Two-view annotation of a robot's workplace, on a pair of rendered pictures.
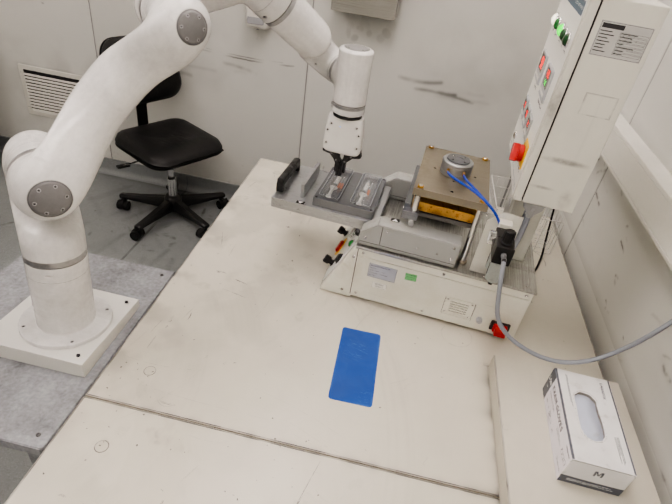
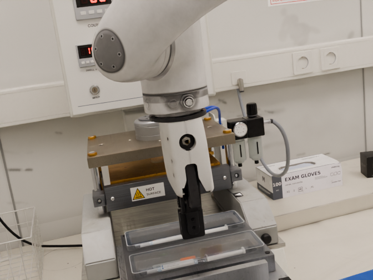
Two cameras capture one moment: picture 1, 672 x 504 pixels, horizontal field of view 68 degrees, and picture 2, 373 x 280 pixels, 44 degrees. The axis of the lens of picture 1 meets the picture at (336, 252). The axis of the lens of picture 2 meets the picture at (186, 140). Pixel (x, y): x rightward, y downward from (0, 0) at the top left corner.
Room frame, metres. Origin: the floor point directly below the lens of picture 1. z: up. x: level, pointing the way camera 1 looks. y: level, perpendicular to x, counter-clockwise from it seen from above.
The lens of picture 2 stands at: (1.43, 0.58, 1.30)
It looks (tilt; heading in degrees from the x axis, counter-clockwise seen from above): 13 degrees down; 250
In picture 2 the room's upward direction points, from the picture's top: 7 degrees counter-clockwise
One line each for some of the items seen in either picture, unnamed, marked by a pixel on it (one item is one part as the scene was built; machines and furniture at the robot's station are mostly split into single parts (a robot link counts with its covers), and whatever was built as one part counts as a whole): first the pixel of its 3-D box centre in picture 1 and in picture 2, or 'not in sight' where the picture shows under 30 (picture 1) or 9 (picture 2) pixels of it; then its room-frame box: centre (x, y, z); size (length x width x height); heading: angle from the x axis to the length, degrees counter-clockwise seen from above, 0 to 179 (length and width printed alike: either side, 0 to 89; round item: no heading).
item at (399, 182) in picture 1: (422, 191); (98, 230); (1.33, -0.23, 0.96); 0.25 x 0.05 x 0.07; 80
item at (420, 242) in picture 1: (406, 239); (242, 204); (1.06, -0.17, 0.96); 0.26 x 0.05 x 0.07; 80
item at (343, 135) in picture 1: (345, 130); (181, 147); (1.24, 0.03, 1.15); 0.10 x 0.08 x 0.11; 80
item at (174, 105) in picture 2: (347, 107); (176, 101); (1.24, 0.03, 1.22); 0.09 x 0.08 x 0.03; 80
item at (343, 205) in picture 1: (351, 191); (191, 250); (1.23, -0.02, 0.98); 0.20 x 0.17 x 0.03; 170
